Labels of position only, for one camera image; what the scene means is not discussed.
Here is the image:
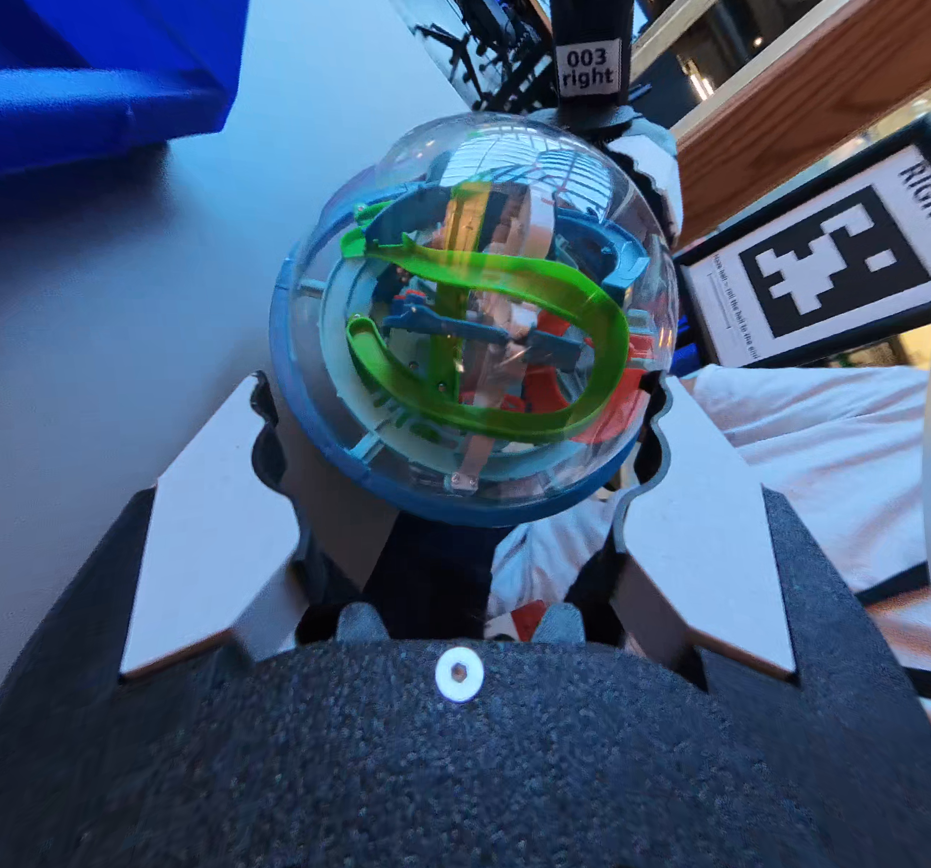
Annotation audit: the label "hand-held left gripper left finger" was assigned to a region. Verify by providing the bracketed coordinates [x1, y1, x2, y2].
[118, 371, 312, 680]

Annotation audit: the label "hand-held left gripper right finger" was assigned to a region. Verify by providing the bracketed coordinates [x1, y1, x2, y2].
[610, 371, 797, 680]

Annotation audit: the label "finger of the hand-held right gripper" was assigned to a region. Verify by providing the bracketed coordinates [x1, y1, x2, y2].
[607, 119, 686, 249]

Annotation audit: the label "clear plastic maze ball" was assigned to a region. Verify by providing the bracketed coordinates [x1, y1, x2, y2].
[269, 112, 681, 527]

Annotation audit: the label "black office chair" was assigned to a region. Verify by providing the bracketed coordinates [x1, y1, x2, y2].
[416, 0, 557, 114]

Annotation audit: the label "oak wooden board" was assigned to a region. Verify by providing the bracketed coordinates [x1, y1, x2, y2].
[673, 0, 931, 245]

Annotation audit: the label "black framed marker sign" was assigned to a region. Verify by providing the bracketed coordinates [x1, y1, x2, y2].
[673, 115, 931, 371]

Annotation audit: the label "person's dark trousers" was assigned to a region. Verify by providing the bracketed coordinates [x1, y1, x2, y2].
[362, 508, 499, 640]

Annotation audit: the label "blue plastic bin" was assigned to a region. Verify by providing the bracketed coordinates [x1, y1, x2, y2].
[0, 0, 254, 178]

